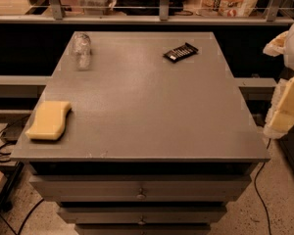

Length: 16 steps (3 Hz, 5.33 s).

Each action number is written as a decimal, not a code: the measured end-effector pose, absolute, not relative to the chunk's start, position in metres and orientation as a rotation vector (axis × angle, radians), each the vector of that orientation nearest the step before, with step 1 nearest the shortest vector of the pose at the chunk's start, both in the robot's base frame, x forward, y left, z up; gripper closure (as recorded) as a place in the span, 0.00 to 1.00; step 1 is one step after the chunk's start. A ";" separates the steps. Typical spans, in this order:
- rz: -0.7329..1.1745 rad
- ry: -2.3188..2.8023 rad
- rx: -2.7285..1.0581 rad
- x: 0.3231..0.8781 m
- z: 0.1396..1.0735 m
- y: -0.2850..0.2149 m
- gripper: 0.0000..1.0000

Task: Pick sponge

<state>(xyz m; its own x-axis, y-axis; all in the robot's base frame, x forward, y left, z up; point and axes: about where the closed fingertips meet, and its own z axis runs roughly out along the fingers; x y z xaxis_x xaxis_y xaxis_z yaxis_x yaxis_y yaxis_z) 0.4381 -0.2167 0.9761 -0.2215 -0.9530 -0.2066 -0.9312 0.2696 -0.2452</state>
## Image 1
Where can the clear plastic bottle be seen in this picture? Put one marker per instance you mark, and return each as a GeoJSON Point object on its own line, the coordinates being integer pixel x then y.
{"type": "Point", "coordinates": [81, 50]}

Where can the drawer with knob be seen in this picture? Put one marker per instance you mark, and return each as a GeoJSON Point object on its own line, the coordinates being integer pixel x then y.
{"type": "Point", "coordinates": [146, 215]}
{"type": "Point", "coordinates": [154, 188]}

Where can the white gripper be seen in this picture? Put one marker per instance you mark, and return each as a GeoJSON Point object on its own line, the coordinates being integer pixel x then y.
{"type": "Point", "coordinates": [280, 119]}

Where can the top drawer with knob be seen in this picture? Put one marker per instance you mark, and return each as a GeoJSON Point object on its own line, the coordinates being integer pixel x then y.
{"type": "Point", "coordinates": [154, 188]}

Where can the clear plastic box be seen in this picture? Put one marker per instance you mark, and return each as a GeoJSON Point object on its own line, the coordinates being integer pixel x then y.
{"type": "Point", "coordinates": [95, 0]}

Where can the metal railing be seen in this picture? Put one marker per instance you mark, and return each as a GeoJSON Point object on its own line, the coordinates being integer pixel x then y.
{"type": "Point", "coordinates": [69, 12]}

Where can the grey drawer cabinet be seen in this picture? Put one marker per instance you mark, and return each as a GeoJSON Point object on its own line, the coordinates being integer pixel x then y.
{"type": "Point", "coordinates": [136, 113]}

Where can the black bag behind railing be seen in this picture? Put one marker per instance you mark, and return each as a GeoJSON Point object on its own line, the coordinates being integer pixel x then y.
{"type": "Point", "coordinates": [146, 7]}

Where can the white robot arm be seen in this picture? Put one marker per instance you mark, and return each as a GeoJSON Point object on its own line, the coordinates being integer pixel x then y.
{"type": "Point", "coordinates": [288, 56]}

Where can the yellow sponge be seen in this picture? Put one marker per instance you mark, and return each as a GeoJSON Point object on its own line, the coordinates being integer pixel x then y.
{"type": "Point", "coordinates": [49, 122]}

